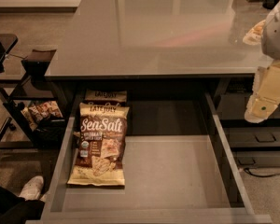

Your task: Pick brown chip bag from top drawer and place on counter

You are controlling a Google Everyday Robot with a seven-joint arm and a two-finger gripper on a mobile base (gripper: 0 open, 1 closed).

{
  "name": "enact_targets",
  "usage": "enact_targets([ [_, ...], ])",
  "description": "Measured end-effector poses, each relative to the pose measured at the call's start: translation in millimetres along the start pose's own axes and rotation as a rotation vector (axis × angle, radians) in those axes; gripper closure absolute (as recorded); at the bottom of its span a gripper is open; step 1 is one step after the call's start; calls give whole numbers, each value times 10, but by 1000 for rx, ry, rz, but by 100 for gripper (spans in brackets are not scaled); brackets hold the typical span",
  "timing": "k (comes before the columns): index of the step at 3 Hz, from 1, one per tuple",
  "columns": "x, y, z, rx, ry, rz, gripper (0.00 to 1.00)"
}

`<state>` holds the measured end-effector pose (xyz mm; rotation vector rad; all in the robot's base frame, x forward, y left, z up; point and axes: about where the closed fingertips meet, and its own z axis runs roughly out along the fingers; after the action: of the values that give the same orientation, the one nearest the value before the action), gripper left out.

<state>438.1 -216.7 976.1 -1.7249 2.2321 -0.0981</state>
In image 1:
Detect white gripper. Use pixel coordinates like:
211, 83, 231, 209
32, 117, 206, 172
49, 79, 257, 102
243, 20, 280, 123

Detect brown Sea Salt chip bag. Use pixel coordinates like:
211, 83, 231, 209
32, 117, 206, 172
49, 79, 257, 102
68, 103, 129, 186

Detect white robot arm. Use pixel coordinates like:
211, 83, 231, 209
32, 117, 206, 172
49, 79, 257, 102
243, 0, 280, 123

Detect grey open drawer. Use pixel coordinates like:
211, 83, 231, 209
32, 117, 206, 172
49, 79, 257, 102
28, 94, 272, 224

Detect rear Late July chip bag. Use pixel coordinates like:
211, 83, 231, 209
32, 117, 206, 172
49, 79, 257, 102
84, 90, 127, 106

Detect dark lower cabinet drawers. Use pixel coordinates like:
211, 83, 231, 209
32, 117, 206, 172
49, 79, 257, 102
213, 77, 280, 168

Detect snack bags in basket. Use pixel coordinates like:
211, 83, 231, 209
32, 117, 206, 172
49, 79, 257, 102
21, 101, 63, 131

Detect black side shelf rack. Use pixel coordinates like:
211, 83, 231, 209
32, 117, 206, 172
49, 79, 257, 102
0, 34, 65, 149

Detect white shoe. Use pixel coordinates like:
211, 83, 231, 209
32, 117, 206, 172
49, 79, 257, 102
20, 175, 44, 201

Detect black trouser leg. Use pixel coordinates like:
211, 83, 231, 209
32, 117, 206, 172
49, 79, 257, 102
0, 187, 45, 224

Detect black floor cable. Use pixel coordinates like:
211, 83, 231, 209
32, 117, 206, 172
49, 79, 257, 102
243, 167, 280, 178

